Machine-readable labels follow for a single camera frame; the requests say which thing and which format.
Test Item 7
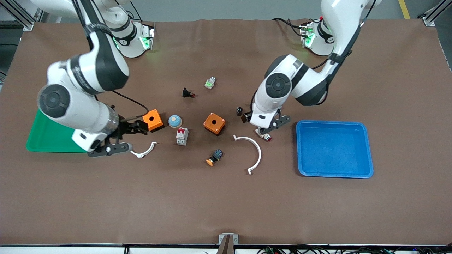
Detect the white circuit breaker red switch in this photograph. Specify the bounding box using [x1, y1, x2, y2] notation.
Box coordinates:
[176, 127, 189, 146]

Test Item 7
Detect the brown table mat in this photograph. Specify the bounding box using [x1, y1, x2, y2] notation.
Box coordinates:
[0, 18, 452, 246]

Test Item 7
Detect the aluminium frame profile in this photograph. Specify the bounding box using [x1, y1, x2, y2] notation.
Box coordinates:
[0, 0, 36, 31]
[418, 0, 452, 27]

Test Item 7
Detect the small white curved bracket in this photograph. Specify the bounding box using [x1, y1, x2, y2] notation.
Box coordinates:
[130, 141, 158, 158]

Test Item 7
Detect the black base cable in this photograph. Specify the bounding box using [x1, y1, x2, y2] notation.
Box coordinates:
[272, 17, 306, 37]

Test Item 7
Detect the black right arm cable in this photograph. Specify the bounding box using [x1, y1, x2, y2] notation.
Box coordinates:
[111, 90, 149, 122]

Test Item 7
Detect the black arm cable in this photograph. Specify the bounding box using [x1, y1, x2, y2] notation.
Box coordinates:
[111, 90, 149, 122]
[311, 0, 376, 71]

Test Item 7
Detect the large white curved bracket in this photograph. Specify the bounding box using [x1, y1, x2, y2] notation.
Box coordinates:
[233, 134, 262, 176]

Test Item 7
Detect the blue plastic tray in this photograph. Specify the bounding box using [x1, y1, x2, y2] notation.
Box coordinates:
[296, 120, 374, 179]

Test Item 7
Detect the orange pushbutton black body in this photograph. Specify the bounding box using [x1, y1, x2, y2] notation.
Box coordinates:
[206, 149, 224, 167]

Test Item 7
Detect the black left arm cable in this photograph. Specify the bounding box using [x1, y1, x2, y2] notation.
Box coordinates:
[311, 0, 376, 71]

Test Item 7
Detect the green plastic tray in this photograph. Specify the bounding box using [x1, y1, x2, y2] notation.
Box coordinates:
[26, 109, 89, 153]

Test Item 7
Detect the orange box with hole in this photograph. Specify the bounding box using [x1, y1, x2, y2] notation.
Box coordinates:
[142, 109, 165, 133]
[203, 113, 226, 136]

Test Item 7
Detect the grey metal mount bracket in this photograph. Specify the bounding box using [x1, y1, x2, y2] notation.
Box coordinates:
[216, 233, 239, 254]

